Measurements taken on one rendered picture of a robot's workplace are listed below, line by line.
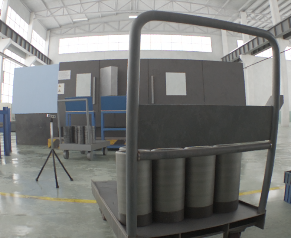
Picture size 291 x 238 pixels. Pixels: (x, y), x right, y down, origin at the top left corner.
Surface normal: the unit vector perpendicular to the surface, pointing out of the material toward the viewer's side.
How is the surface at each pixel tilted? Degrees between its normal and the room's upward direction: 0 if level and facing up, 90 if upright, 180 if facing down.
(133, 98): 98
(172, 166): 90
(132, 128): 98
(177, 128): 98
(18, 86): 86
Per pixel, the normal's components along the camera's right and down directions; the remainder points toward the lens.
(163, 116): 0.29, 0.14
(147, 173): 0.75, -0.01
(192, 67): 0.07, -0.07
